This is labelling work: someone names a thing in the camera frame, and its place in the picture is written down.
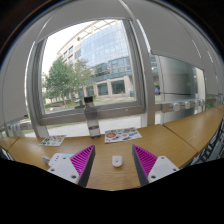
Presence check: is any glass office building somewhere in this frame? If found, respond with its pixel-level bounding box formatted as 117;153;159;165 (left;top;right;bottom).
56;19;136;99

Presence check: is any white window frame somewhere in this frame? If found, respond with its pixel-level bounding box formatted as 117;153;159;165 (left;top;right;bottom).
25;16;158;138

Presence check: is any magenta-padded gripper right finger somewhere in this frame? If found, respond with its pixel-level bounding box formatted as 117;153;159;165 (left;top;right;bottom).
131;143;181;188

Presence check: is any green tree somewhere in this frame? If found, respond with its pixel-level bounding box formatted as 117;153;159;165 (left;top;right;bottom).
42;56;93;106

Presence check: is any small white charger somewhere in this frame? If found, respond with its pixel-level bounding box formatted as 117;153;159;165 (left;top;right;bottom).
111;155;124;168

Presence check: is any white wall socket rail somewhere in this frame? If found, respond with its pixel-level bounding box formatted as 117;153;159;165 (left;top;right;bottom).
154;97;224;113
0;114;33;138

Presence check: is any colourful sticker sheet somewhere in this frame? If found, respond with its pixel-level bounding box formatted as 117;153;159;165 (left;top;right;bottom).
104;126;143;144
38;134;67;147

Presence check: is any white and teal power strip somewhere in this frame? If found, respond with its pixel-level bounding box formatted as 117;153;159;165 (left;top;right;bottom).
48;152;76;168

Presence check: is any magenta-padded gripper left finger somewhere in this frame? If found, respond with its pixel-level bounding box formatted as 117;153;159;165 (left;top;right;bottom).
46;144;97;188

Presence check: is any clear water bottle black cap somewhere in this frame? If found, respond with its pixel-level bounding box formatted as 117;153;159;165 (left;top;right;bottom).
83;96;102;140

